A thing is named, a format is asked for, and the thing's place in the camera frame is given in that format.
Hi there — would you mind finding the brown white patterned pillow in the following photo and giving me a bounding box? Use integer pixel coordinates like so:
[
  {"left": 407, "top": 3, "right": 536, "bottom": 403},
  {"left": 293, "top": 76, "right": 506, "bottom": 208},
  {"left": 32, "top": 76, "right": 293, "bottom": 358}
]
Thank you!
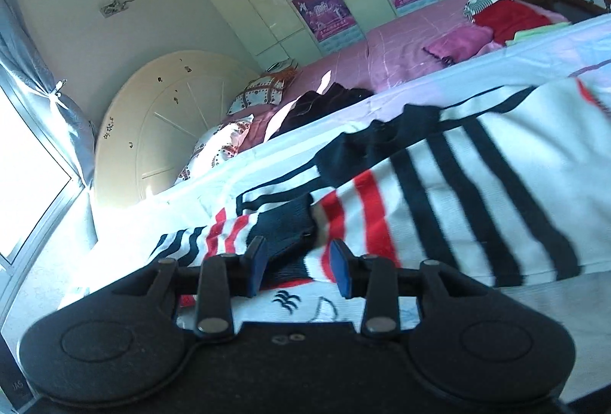
[{"left": 226, "top": 70, "right": 289, "bottom": 116}]

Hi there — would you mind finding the black white striped cloth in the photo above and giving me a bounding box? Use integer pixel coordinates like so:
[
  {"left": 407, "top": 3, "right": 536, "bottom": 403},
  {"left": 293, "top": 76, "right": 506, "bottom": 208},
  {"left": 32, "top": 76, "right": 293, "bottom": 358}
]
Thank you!
[{"left": 463, "top": 0, "right": 514, "bottom": 23}]

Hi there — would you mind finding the dark cloth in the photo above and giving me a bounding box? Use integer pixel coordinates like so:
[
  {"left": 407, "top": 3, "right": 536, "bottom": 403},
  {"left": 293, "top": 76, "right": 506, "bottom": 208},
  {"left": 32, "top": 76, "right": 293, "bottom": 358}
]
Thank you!
[{"left": 277, "top": 83, "right": 375, "bottom": 140}]

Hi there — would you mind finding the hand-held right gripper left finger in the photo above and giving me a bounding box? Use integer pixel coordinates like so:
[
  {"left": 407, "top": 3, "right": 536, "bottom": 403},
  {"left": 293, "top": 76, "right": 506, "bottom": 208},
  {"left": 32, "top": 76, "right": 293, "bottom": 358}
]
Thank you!
[{"left": 111, "top": 236, "right": 267, "bottom": 341}]

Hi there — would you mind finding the dark wooden furniture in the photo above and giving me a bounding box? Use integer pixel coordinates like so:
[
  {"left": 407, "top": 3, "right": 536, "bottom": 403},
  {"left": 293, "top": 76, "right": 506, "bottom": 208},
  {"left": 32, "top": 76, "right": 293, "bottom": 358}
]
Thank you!
[{"left": 549, "top": 0, "right": 611, "bottom": 19}]

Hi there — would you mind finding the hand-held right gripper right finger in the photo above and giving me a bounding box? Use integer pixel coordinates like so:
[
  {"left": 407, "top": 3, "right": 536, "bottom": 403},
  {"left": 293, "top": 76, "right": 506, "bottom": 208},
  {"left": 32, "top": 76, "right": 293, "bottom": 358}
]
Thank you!
[{"left": 329, "top": 238, "right": 483, "bottom": 340}]

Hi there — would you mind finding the red garment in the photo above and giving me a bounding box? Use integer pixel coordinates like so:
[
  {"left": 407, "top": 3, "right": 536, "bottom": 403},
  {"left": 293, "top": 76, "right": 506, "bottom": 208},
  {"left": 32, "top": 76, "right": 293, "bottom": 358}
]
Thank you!
[{"left": 475, "top": 0, "right": 545, "bottom": 45}]

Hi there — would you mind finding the white red patterned pillow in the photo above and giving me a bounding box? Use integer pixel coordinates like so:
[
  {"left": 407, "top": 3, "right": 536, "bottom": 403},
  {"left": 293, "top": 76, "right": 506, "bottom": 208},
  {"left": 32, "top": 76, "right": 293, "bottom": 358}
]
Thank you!
[{"left": 174, "top": 113, "right": 256, "bottom": 186}]

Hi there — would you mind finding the metal framed window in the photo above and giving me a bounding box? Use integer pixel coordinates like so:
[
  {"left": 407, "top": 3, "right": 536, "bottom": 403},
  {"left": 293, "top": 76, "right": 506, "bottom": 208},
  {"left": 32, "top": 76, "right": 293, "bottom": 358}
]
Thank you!
[{"left": 0, "top": 80, "right": 87, "bottom": 267}]

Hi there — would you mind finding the cream round headboard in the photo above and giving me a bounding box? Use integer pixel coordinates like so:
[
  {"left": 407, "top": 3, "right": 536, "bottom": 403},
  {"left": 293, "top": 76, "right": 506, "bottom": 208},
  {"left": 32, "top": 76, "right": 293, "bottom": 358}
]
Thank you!
[{"left": 93, "top": 50, "right": 261, "bottom": 205}]

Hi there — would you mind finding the magenta pink garment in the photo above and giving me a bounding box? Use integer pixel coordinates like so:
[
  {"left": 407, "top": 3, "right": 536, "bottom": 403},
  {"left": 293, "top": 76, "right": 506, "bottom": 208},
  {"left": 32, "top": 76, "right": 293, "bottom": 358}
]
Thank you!
[{"left": 424, "top": 25, "right": 495, "bottom": 64}]

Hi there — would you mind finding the light green cloth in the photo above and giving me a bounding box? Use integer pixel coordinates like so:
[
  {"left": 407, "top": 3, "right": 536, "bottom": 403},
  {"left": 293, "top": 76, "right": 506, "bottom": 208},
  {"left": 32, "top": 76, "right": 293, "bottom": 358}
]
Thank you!
[{"left": 506, "top": 25, "right": 569, "bottom": 47}]

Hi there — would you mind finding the red black white striped sweater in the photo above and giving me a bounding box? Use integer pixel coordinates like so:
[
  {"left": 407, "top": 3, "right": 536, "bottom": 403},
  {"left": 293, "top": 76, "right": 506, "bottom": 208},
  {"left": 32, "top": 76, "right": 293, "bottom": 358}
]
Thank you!
[{"left": 150, "top": 77, "right": 611, "bottom": 333}]

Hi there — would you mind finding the grey curtain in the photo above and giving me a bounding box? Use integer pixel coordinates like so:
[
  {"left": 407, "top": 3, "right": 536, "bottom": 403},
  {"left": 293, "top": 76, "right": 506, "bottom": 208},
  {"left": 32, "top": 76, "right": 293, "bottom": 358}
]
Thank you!
[{"left": 0, "top": 0, "right": 99, "bottom": 243}]

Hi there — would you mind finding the pink bed sheet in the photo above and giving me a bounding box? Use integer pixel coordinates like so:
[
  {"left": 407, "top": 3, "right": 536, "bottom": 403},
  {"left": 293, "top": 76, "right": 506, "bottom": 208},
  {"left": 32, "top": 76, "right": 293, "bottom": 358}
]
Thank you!
[{"left": 239, "top": 0, "right": 571, "bottom": 147}]

